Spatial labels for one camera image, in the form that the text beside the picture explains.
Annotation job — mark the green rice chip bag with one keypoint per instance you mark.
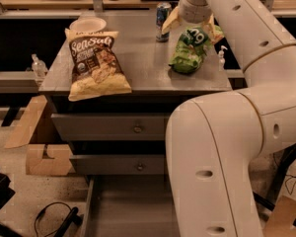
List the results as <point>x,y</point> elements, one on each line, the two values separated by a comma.
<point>192,47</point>

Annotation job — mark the grey drawer cabinet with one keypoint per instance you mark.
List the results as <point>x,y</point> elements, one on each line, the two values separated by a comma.
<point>145,63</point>

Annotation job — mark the grey top drawer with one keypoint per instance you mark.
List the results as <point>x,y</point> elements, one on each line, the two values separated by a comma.
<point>120,127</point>

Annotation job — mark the grey open bottom drawer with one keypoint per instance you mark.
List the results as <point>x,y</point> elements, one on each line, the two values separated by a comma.
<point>129,206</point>

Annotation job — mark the brown cardboard box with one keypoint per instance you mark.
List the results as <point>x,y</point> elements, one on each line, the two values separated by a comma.
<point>46,154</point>

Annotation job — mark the grey middle drawer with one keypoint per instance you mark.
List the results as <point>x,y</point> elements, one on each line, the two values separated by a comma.
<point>118,164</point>

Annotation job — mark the white paper bowl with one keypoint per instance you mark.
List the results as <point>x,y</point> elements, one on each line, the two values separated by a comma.
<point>88,24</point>

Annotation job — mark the clear sanitizer bottle left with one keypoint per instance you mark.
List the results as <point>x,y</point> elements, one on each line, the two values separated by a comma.
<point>39,67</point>

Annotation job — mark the black chair base left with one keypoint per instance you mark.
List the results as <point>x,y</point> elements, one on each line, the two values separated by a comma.
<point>6,193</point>

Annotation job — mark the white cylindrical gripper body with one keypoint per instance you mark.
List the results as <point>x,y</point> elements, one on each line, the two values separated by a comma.
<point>194,15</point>

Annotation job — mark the blue drink can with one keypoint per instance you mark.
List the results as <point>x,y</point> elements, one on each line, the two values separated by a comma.
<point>163,11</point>

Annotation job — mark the yellow sea salt chip bag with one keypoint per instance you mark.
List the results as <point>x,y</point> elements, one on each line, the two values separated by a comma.
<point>96,71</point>

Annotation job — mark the cardboard box bottom right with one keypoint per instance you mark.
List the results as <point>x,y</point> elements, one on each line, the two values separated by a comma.
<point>282,221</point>

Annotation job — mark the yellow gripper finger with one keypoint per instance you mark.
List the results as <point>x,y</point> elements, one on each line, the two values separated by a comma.
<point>210,28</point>
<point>172,22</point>

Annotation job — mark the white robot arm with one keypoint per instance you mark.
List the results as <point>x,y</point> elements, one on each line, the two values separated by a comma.
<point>211,139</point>

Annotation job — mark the black rolling stand base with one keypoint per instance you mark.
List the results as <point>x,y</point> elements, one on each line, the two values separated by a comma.
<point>287,158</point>

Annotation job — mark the small white pump bottle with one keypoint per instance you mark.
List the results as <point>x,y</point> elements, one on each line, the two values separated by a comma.
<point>221,56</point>

